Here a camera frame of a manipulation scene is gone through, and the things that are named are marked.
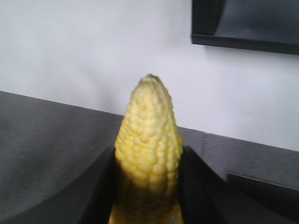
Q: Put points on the black range hood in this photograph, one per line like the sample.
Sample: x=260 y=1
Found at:
x=260 y=25

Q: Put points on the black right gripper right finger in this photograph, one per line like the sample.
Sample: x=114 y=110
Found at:
x=205 y=198

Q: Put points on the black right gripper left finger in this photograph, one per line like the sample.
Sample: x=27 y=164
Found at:
x=86 y=200

